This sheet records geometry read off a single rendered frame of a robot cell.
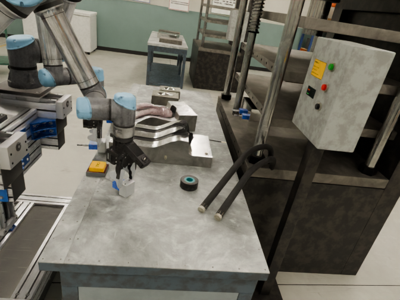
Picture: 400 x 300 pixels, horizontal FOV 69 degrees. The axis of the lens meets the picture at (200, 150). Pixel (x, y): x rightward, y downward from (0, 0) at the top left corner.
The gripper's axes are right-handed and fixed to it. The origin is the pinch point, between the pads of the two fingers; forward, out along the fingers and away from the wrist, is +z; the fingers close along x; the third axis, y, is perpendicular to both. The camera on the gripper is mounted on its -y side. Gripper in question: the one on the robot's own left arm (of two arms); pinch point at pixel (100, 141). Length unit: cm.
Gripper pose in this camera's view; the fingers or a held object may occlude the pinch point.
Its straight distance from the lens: 149.2
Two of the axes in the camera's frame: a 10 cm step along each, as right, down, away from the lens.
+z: -1.5, 8.8, 4.5
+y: -9.7, -0.4, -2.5
